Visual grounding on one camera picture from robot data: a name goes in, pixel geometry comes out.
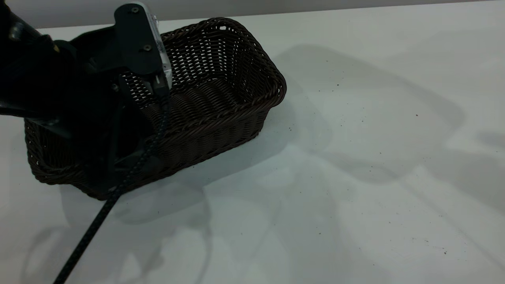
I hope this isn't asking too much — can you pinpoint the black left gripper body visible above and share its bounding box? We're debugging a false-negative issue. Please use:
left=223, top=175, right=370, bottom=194
left=59, top=26, right=152, bottom=166

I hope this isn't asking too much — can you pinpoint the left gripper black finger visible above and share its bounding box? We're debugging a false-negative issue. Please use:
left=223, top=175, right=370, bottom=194
left=97, top=152, right=164, bottom=200

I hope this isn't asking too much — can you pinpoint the black woven wicker basket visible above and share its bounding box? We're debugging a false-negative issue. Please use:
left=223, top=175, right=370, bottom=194
left=24, top=17, right=287, bottom=201

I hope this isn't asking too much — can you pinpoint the black left camera bracket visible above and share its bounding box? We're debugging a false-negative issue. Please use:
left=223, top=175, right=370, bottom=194
left=85, top=2, right=170, bottom=99

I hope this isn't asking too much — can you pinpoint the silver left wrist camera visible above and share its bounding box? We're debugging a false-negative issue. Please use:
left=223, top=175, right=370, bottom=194
left=142, top=3, right=173, bottom=89

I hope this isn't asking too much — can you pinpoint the black braided left camera cable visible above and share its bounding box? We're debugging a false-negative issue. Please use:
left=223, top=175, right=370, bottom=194
left=52, top=95, right=171, bottom=284

